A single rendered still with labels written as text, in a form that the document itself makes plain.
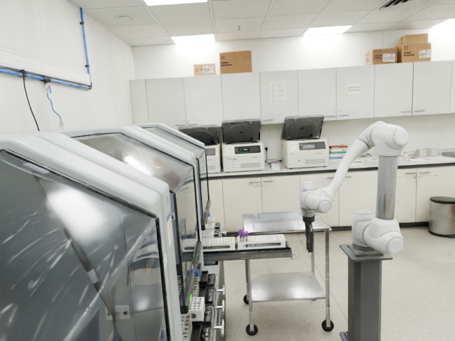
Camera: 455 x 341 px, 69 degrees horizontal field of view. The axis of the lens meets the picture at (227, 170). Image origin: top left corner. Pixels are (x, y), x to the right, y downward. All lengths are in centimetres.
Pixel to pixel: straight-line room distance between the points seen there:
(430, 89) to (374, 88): 75
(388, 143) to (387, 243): 57
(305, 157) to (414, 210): 165
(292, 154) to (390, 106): 153
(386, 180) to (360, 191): 264
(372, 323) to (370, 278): 33
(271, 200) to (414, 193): 190
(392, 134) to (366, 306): 115
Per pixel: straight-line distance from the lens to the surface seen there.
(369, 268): 240
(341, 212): 472
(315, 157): 447
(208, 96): 459
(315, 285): 285
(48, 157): 93
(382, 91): 503
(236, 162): 434
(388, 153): 206
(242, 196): 441
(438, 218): 489
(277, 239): 213
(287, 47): 508
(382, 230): 213
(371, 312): 256
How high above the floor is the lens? 164
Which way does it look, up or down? 9 degrees down
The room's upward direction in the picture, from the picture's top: 3 degrees counter-clockwise
